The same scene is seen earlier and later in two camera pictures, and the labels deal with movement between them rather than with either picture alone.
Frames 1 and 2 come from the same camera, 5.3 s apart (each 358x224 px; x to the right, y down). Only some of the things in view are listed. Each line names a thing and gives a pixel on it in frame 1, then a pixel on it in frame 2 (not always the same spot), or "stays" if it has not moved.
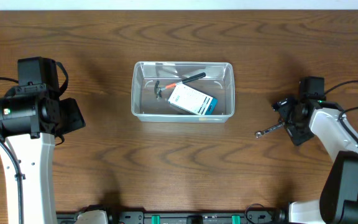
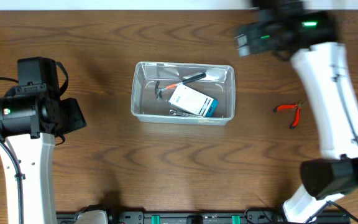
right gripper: x=284 y=106 to x=253 y=47
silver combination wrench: x=258 y=134 to x=173 y=112
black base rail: x=186 y=217 stays
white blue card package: x=190 y=99 stays
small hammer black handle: x=158 y=89 stays
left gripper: x=73 y=114 stays
